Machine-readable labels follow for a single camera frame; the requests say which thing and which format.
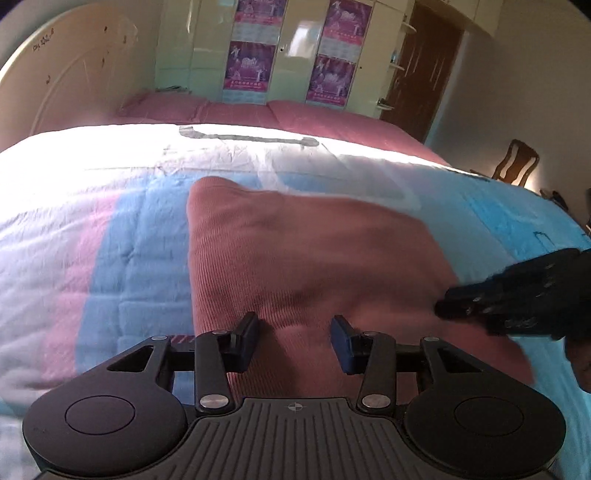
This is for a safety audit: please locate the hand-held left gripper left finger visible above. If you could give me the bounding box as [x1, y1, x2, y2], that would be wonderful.
[107, 311, 260, 415]

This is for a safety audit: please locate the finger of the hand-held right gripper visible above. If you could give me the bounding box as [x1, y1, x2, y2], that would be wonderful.
[435, 276, 506, 321]

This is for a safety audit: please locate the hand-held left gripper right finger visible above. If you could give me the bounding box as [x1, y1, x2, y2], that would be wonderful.
[329, 315, 484, 412]

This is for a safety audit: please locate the pink knitted cloth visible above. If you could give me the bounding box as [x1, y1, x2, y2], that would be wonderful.
[186, 175, 539, 400]

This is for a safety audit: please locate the wooden chair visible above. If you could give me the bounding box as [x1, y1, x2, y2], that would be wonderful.
[488, 138, 540, 186]

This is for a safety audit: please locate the pink pillow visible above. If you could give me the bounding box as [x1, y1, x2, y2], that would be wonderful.
[267, 99, 454, 168]

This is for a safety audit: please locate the blue pink white printed blanket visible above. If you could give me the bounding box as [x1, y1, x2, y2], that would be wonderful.
[0, 124, 591, 480]

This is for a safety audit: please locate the brown wooden door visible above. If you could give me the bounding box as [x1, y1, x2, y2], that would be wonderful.
[380, 4, 465, 145]

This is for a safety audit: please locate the cream corner shelf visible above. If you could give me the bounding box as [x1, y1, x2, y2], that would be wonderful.
[376, 21, 417, 112]

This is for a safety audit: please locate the cream glossy wardrobe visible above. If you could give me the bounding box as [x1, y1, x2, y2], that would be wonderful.
[154, 0, 502, 121]

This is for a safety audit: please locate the cream round headboard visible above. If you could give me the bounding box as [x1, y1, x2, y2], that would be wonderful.
[0, 9, 163, 151]

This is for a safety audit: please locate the purple wall poster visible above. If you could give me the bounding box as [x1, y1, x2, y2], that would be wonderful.
[305, 54, 358, 108]
[320, 0, 374, 64]
[222, 41, 277, 105]
[233, 0, 287, 43]

